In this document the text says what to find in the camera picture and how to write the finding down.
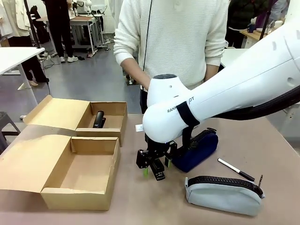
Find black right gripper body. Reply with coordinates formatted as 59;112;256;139
144;133;177;165

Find navy blue pencil case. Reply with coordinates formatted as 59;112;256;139
172;127;219;173

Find person's dark trousers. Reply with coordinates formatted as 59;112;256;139
139;88;151;115

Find black stapler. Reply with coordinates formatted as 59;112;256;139
150;160;166;181
92;110;107;129

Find person's left forearm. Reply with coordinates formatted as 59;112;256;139
203;62;222;83

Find person's white knit sweater torso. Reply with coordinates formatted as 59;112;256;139
113;0;229;91

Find white marker with black cap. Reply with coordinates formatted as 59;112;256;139
217;157;255;181

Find wooden desk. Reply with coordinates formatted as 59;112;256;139
239;22;283;49

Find bystander in dark jacket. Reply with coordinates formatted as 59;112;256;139
226;0;272;49

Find grey metal workbench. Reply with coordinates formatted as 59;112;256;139
69;14;105;55

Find black tripod pole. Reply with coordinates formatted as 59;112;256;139
24;0;52;96

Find white side table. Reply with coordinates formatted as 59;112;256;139
278;100;300;139

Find bystander in black clothes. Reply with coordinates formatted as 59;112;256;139
44;0;79;63

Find light grey pencil case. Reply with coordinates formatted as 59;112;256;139
184;174;266;217

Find large open cardboard box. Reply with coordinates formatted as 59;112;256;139
0;134;122;211

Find black sleeved robot cable bundle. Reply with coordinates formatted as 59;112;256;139
176;85;300;152

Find small open cardboard box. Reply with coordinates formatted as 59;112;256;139
22;94;128;148

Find grey metal stool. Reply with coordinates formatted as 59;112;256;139
0;111;21;155

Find white table with white legs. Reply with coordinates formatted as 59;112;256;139
0;46;46;107

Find bystander in cream coat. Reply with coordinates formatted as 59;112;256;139
0;0;49;87

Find person's right forearm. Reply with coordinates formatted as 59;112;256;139
120;57;151;92

